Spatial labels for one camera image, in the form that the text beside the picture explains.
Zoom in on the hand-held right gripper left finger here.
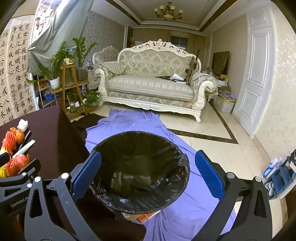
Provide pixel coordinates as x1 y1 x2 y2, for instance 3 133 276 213
24 151 102 241

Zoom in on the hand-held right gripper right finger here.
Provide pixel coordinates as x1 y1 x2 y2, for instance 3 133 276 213
194 150 273 241

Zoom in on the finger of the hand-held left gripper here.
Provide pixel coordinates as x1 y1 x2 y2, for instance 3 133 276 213
0 158 41 189
0 152 10 167

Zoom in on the red foam net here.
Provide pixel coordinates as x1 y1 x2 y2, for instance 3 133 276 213
2 131 18 156

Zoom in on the round bin with black bag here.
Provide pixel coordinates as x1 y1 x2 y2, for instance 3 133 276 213
89 131 190 214

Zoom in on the crumpled orange plastic bag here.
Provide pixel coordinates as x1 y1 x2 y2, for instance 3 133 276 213
5 154 30 178

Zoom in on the white squeeze tube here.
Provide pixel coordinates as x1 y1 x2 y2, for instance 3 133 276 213
13 139 36 158

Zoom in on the orange patterned plastic bag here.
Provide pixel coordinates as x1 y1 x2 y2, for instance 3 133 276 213
9 127 25 145

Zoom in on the black marker pen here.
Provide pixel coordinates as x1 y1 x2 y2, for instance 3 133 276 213
17 130 32 151

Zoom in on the purple floor cloth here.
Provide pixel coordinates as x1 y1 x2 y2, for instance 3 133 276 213
84 109 236 241

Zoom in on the white crumpled tissue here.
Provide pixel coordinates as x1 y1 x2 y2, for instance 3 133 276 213
17 119 29 132

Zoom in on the dark floor cloth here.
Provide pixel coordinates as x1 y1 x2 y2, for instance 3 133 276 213
77 113 107 129

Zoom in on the clear plastic storage box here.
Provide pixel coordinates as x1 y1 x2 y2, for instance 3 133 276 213
214 93 237 114

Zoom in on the orange cardboard box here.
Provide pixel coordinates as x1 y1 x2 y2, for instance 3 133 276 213
124 209 162 224

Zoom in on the small green floor plant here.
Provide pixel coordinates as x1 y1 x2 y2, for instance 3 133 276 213
83 89 101 107

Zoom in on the metal shelf rack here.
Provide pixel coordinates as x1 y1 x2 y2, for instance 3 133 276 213
33 74 61 109

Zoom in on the potted plant white pot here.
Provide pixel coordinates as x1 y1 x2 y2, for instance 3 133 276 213
30 56 64 90

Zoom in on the wooden plant stand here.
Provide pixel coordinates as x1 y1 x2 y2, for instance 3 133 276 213
51 65 90 118

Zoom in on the stack of papers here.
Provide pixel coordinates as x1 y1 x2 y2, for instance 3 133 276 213
169 73 188 84

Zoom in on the ornate white sofa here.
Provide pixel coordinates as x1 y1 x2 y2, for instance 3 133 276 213
92 39 218 123

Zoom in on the brown toy rifle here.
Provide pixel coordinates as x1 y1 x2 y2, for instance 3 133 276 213
186 49 201 84

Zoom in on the dark brown leaning panel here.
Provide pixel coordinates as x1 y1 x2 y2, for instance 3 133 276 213
212 51 230 76

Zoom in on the white panel door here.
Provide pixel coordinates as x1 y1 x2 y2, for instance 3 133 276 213
232 13 275 139

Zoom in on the ornate white armchair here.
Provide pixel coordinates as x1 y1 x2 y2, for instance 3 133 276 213
92 46 120 70

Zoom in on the tall green plant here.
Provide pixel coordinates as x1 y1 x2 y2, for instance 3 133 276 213
72 37 98 82

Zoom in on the leafy green plant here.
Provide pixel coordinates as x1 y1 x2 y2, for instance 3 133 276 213
52 41 78 70

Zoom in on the grey curtain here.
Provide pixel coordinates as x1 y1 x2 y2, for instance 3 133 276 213
28 0 95 75

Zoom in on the white patterned hanging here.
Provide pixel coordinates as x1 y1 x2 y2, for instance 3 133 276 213
31 0 61 40

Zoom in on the brass chandelier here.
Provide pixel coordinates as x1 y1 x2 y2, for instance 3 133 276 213
154 2 184 21

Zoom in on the calligraphy wall scroll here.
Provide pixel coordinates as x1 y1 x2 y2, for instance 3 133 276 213
0 22 40 127

